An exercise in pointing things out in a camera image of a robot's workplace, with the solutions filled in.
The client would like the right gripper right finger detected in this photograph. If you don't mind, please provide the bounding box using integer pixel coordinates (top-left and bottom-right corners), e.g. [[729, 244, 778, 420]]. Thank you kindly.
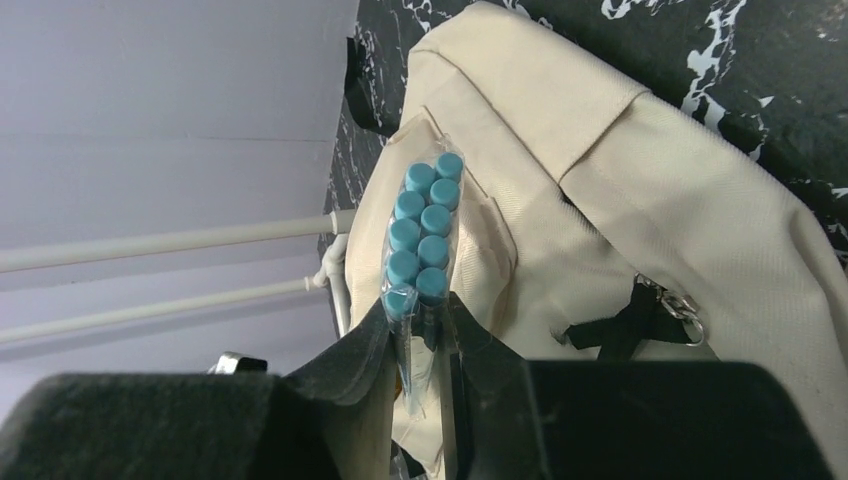
[[445, 295, 832, 479]]

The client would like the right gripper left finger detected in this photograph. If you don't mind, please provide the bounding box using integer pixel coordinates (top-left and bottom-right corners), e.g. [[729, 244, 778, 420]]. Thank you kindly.
[[1, 302, 395, 479]]

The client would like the teal pencil pack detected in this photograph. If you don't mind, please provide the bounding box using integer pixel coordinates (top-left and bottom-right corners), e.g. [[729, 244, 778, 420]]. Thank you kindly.
[[380, 136, 465, 416]]

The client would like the beige student backpack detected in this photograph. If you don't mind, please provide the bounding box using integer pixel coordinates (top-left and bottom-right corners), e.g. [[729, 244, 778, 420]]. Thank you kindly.
[[346, 3, 847, 478]]

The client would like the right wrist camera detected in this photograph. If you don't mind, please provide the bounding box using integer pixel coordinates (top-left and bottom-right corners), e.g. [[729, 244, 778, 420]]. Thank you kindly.
[[206, 351, 268, 375]]

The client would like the white pvc pipe frame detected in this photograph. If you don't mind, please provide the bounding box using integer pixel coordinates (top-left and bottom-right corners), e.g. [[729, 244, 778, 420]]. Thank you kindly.
[[1, 210, 355, 344]]

